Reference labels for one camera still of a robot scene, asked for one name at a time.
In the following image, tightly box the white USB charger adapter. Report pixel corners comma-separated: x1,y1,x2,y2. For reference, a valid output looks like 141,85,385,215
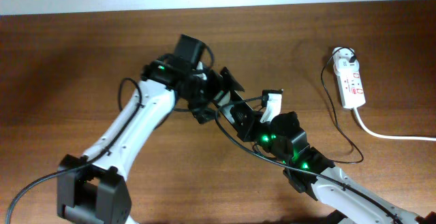
333,54,360,76

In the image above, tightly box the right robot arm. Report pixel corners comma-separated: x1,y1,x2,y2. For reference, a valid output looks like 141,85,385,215
215,95,435,224

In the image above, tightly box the white power strip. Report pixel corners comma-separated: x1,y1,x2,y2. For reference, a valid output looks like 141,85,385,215
333,47,366,110

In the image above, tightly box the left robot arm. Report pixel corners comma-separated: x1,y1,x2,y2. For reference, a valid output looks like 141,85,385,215
57,35,243,224

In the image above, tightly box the white power strip cord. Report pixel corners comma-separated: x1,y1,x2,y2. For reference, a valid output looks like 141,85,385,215
352,107,436,142

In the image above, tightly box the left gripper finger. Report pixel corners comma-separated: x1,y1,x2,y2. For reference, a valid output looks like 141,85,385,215
192,107,215,125
220,67,245,92

